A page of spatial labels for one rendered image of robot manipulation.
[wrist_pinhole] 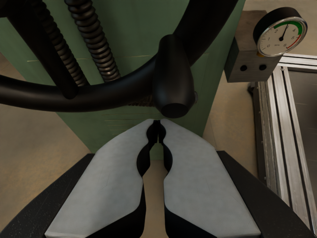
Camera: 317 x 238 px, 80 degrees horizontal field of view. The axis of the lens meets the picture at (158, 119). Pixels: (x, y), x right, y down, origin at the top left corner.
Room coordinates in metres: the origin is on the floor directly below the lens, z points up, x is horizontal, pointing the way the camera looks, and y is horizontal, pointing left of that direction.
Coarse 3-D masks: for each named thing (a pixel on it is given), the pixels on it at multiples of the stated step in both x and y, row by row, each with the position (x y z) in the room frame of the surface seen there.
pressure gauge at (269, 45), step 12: (276, 12) 0.25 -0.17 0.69; (288, 12) 0.24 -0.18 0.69; (264, 24) 0.24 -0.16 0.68; (276, 24) 0.23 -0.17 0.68; (288, 24) 0.23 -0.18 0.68; (300, 24) 0.23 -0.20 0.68; (264, 36) 0.23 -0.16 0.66; (276, 36) 0.23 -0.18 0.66; (288, 36) 0.23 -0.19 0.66; (300, 36) 0.22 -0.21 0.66; (264, 48) 0.23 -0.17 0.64; (276, 48) 0.23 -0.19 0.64; (288, 48) 0.23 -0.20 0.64
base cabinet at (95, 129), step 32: (96, 0) 0.31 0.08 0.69; (128, 0) 0.31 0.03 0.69; (160, 0) 0.30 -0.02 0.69; (0, 32) 0.32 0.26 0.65; (64, 32) 0.31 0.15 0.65; (128, 32) 0.31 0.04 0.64; (160, 32) 0.30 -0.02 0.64; (224, 32) 0.29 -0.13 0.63; (32, 64) 0.32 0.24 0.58; (128, 64) 0.30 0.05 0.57; (224, 64) 0.29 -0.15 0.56; (96, 128) 0.32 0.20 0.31; (128, 128) 0.31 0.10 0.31; (192, 128) 0.29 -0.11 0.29
